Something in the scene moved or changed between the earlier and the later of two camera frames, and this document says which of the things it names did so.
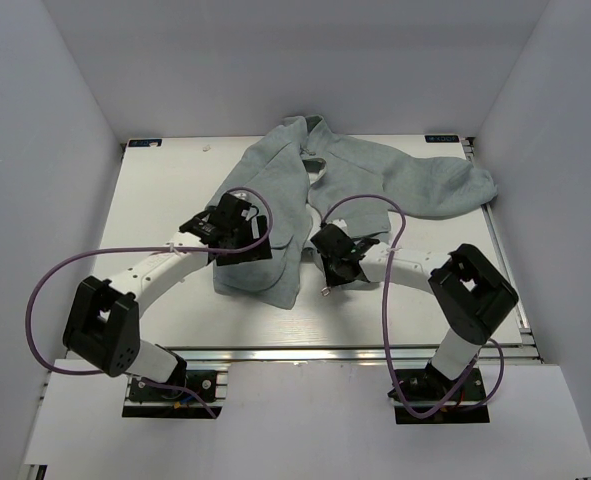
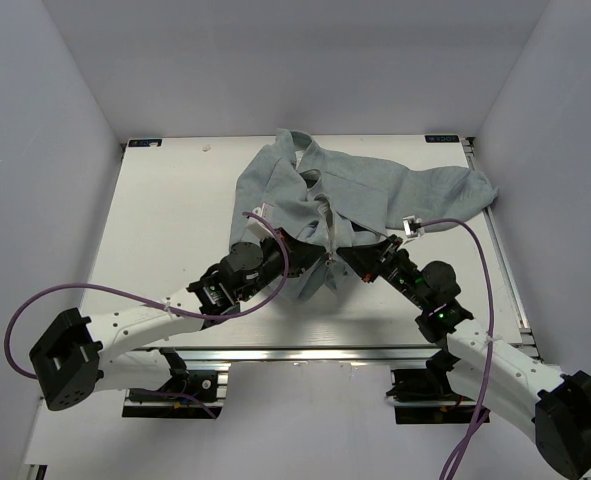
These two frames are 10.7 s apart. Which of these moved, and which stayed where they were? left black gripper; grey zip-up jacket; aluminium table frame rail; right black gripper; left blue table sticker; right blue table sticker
Moved: right black gripper; left black gripper; grey zip-up jacket
Stayed: right blue table sticker; left blue table sticker; aluminium table frame rail
